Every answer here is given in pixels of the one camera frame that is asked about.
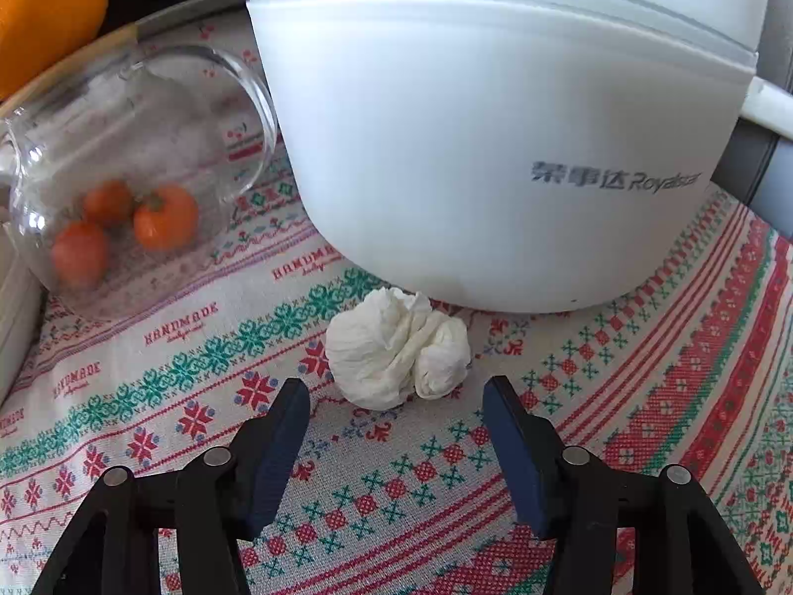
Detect orange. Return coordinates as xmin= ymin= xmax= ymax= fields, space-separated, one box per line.
xmin=0 ymin=0 xmax=110 ymax=101

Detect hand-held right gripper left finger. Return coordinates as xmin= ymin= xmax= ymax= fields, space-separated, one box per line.
xmin=31 ymin=377 xmax=312 ymax=595

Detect clear glass jar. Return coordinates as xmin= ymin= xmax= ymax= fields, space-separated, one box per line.
xmin=0 ymin=43 xmax=280 ymax=323

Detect patterned tablecloth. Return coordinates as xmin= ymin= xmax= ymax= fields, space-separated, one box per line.
xmin=0 ymin=0 xmax=793 ymax=595

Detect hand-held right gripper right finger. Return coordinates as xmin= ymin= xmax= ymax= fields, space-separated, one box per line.
xmin=482 ymin=375 xmax=766 ymax=595

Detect white tissue ball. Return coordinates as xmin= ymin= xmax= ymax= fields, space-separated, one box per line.
xmin=325 ymin=288 xmax=472 ymax=412

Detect black chair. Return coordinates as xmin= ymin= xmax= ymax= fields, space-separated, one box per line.
xmin=745 ymin=129 xmax=793 ymax=207

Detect white electric pot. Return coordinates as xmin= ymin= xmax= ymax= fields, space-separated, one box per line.
xmin=238 ymin=0 xmax=793 ymax=315

